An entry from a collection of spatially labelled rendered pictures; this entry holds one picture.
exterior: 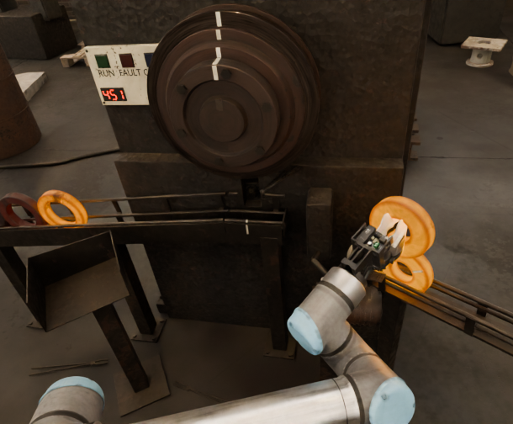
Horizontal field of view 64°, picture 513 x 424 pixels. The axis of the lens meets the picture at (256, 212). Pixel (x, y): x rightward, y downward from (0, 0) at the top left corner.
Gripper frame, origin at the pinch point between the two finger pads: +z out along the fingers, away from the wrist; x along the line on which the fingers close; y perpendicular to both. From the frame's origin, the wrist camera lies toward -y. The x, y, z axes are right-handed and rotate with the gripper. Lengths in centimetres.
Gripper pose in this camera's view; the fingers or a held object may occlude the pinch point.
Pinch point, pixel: (401, 221)
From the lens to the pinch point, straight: 102.5
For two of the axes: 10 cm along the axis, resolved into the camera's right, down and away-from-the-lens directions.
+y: -2.8, -6.2, -7.3
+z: 6.7, -6.8, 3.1
